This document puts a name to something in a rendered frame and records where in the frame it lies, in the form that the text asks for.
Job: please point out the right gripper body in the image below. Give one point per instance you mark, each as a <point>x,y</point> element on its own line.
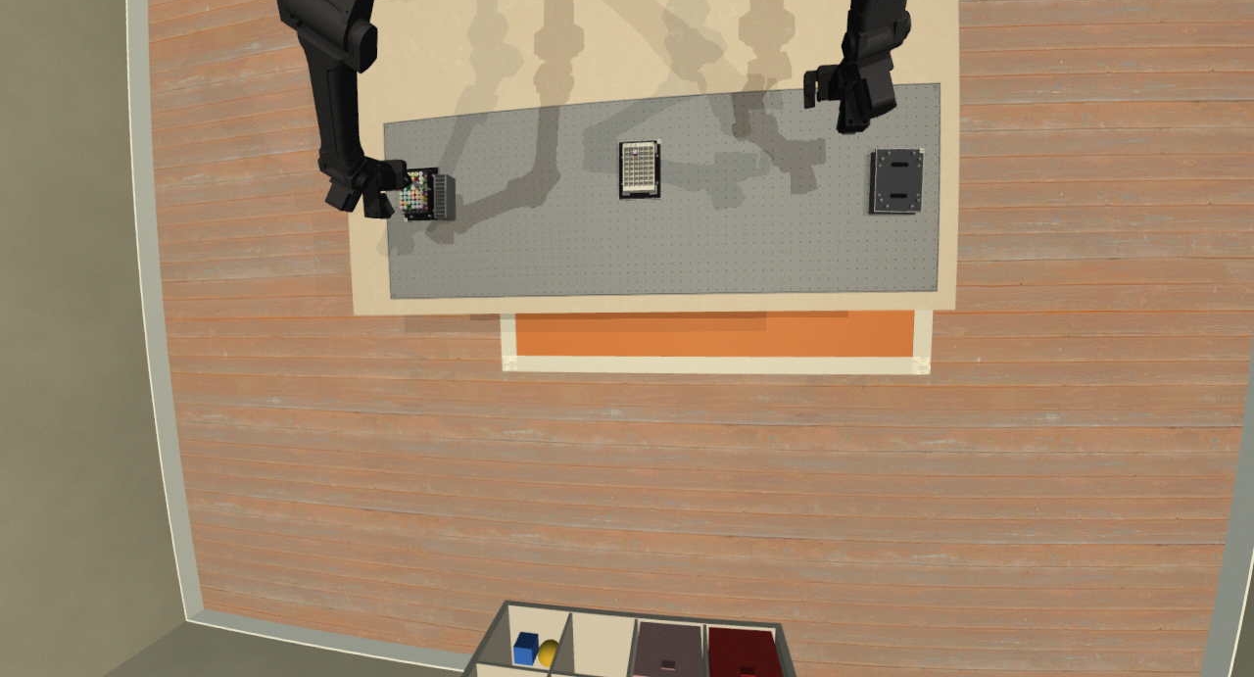
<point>395,166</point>

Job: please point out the cream grid rack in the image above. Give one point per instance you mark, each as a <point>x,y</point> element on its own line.
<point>632,166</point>

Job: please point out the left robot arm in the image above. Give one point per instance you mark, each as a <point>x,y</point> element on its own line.
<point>886,22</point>

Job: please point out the black rectangular frame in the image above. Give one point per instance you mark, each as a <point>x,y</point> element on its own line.
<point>657,173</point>

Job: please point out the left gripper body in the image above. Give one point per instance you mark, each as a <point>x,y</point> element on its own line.
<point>823,75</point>

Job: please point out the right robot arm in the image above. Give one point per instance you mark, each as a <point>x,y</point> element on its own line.
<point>328,26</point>

